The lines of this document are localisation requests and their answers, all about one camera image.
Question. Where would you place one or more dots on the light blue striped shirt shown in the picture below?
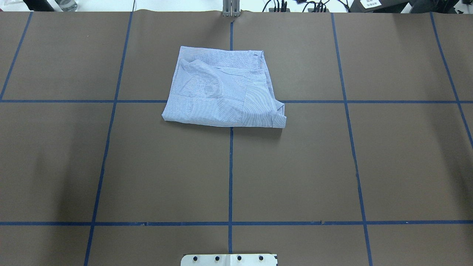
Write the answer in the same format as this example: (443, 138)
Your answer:
(221, 88)

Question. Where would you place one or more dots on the aluminium frame post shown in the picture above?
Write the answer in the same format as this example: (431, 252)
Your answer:
(231, 8)

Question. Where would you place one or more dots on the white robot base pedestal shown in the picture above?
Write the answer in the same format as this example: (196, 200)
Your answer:
(264, 259)

